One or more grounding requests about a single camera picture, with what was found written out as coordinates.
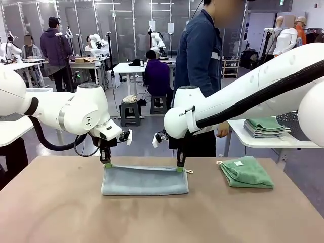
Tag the seated person purple hoodie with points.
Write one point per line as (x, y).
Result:
(157, 76)

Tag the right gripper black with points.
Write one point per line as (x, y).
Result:
(181, 145)

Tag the white computer case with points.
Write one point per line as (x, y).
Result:
(115, 81)

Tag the metal frame workbench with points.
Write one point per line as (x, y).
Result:
(88, 64)

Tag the man in purple jacket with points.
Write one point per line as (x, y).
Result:
(54, 48)

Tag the gray plastic step stool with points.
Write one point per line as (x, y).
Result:
(158, 97)
(130, 105)

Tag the black cloth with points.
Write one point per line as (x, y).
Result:
(135, 62)

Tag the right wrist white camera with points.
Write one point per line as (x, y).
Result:
(155, 141)

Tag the wooden shoe shelf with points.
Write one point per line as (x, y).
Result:
(231, 68)

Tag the person's right hand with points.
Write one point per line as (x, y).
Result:
(223, 130)

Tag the green towel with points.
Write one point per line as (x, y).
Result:
(248, 174)
(265, 122)

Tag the seated person gray jacket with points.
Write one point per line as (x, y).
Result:
(31, 51)

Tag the person in denim jacket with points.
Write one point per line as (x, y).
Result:
(200, 50)

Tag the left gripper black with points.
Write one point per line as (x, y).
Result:
(105, 144)

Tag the black luggage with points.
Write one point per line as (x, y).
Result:
(249, 59)

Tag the black tripod with white head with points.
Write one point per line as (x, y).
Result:
(59, 34)

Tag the gray plastic basket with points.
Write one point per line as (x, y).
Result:
(291, 119)

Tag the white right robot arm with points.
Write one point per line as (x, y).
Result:
(253, 86)

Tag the gray towel stack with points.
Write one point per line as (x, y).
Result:
(263, 134)

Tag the mannequin with gray top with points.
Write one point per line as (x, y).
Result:
(272, 43)

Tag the translucent plastic storage bin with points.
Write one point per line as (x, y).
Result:
(39, 89)

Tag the white panel on pole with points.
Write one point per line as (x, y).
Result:
(152, 26)
(170, 27)

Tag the clothes rack with dark garments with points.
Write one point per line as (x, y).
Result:
(319, 38)

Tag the cardboard box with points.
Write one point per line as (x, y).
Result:
(86, 60)

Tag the white office desk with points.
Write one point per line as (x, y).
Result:
(126, 68)

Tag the black camera pole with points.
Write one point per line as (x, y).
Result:
(110, 48)

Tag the white workbench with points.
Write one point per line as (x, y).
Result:
(25, 65)

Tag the mannequin with tan hat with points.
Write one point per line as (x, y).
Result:
(300, 33)

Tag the seated person white shirt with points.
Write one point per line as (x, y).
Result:
(87, 39)

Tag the cream cloth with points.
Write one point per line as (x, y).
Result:
(129, 98)

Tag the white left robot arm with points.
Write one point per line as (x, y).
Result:
(76, 111)

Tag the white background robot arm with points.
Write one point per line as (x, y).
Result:
(157, 38)
(95, 41)
(11, 49)

